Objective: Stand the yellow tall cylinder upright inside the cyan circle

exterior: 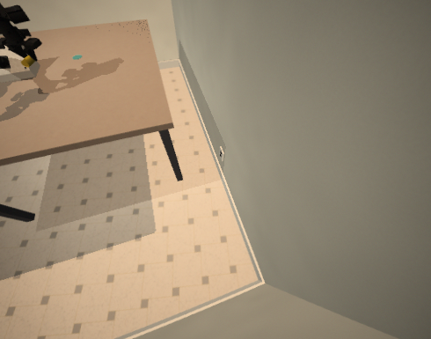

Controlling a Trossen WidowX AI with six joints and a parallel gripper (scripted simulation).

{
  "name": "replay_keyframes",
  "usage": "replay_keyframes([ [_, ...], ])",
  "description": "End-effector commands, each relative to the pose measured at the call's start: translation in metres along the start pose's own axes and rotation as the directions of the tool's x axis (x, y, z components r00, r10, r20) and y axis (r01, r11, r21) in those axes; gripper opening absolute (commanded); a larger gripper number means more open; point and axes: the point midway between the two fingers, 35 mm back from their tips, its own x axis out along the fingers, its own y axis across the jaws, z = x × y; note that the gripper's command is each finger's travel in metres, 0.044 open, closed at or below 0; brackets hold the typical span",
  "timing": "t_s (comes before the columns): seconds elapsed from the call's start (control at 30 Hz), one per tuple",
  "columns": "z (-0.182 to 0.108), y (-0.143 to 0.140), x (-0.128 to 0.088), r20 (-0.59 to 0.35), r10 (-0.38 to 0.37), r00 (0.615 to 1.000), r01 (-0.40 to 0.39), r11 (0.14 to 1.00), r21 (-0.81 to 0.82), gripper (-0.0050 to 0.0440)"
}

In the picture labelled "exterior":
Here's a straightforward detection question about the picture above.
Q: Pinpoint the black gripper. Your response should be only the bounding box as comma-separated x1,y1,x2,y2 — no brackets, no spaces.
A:
0,25,42,62

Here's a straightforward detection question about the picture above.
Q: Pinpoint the yellow tall cylinder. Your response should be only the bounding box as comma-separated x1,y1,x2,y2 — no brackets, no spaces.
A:
21,55,35,68

